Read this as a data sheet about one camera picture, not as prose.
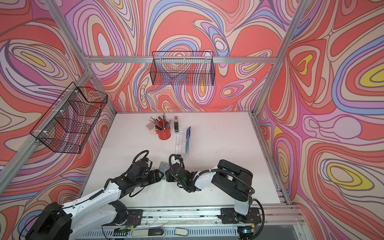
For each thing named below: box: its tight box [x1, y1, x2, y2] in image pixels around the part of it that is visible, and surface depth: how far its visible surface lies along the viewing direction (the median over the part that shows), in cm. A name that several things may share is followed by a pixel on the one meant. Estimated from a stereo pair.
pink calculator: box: [145, 122, 156, 134], surface depth 110 cm
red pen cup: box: [155, 120, 172, 141], surface depth 104 cm
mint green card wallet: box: [158, 161, 170, 177], surface depth 92 cm
